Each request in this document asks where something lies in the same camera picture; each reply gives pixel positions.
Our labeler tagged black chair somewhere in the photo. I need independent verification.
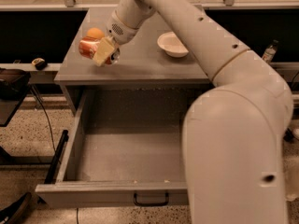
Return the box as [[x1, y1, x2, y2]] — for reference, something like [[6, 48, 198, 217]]
[[0, 68, 31, 127]]

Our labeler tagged red coke can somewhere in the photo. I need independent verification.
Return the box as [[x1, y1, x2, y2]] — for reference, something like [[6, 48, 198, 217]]
[[78, 36, 120, 65]]

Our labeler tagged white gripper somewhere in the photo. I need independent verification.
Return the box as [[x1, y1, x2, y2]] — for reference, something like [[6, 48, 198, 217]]
[[93, 10, 139, 66]]

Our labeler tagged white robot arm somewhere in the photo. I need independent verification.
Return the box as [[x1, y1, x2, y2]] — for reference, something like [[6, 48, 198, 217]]
[[95, 0, 293, 224]]

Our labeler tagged clear plastic bottle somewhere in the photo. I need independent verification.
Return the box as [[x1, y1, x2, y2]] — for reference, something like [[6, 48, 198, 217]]
[[262, 40, 278, 63]]

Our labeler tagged grey cabinet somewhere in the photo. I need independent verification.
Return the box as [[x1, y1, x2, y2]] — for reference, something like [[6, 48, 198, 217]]
[[55, 6, 208, 111]]

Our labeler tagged black table leg bar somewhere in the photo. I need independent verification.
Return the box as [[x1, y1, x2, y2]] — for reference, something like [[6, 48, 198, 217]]
[[44, 130, 68, 184]]

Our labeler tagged open grey top drawer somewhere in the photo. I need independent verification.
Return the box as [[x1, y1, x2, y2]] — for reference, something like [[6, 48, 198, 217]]
[[36, 89, 188, 208]]

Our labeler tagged small black yellow device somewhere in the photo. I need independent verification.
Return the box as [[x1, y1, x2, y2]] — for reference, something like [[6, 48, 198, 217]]
[[32, 58, 48, 70]]

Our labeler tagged orange fruit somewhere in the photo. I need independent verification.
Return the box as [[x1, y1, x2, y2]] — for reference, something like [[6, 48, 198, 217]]
[[86, 27, 105, 39]]

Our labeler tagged black drawer handle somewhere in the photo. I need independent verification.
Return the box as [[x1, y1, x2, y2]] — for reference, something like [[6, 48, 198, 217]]
[[134, 193, 169, 207]]

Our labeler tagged white bowl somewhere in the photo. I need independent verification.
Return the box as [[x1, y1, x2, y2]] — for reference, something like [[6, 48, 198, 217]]
[[157, 32, 189, 58]]

